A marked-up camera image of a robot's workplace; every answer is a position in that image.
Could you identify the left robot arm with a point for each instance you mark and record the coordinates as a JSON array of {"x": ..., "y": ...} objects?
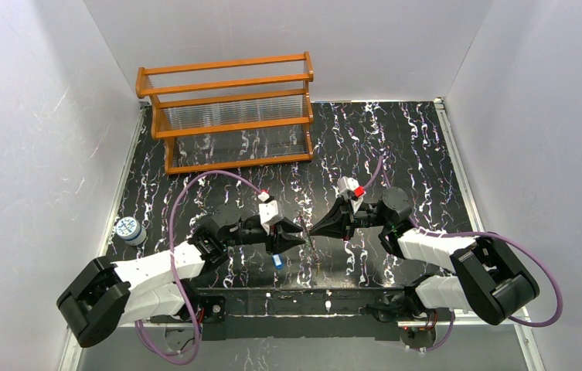
[{"x": 106, "y": 294}]

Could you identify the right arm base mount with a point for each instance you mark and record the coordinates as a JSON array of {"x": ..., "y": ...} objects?
[{"x": 400, "y": 307}]

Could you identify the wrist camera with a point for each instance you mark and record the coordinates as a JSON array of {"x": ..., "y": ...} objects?
[
  {"x": 350, "y": 189},
  {"x": 269, "y": 211}
]

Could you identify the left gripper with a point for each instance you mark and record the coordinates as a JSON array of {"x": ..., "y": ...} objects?
[{"x": 274, "y": 237}]

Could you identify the silver keyring holder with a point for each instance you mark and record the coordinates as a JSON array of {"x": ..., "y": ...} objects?
[{"x": 316, "y": 260}]

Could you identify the blue key tag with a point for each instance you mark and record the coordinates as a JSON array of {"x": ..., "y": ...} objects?
[{"x": 277, "y": 261}]

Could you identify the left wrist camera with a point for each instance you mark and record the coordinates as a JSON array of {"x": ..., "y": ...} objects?
[{"x": 269, "y": 211}]

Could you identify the orange wooden shelf rack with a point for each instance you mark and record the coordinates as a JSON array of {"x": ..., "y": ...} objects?
[{"x": 231, "y": 114}]

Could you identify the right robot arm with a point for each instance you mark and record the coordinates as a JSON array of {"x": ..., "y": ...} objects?
[{"x": 486, "y": 277}]

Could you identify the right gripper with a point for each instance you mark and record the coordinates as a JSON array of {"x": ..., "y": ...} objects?
[{"x": 347, "y": 222}]

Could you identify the blue white tape roll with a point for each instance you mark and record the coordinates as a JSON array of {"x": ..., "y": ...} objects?
[{"x": 130, "y": 231}]

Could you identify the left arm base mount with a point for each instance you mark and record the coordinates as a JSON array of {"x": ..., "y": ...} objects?
[{"x": 209, "y": 309}]

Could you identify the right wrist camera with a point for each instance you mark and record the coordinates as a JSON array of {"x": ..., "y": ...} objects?
[{"x": 350, "y": 189}]

